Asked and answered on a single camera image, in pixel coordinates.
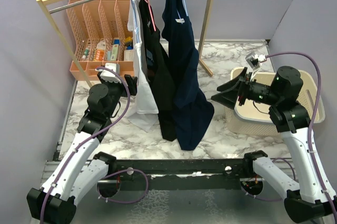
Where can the blue hanger of white shirt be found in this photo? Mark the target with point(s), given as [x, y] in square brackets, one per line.
[134, 19]

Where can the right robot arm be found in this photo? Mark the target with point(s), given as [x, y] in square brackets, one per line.
[309, 197]

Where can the navy blue t shirt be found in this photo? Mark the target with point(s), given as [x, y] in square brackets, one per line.
[192, 113]

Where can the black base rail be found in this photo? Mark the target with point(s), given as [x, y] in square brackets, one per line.
[178, 174]

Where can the orange plastic organizer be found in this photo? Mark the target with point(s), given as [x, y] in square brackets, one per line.
[96, 20]

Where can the black t shirt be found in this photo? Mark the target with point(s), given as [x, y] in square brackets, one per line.
[161, 81]

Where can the items in organizer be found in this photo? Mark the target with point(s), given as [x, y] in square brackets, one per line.
[101, 52]

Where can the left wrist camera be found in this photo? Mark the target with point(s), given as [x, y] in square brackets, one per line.
[108, 76]

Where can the cream laundry basket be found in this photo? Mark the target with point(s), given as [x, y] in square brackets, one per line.
[253, 118]

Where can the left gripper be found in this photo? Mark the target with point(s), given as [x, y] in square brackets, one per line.
[131, 83]

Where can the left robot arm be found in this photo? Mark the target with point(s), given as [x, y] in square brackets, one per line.
[57, 199]

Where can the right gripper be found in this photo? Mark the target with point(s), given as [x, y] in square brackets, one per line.
[229, 97]

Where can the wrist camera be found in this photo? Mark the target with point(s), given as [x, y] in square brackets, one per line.
[108, 76]
[255, 60]

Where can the pink hanger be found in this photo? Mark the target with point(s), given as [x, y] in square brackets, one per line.
[151, 15]

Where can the white t shirt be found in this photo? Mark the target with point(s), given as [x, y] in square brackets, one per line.
[144, 112]

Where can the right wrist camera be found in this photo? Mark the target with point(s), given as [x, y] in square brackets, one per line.
[255, 60]

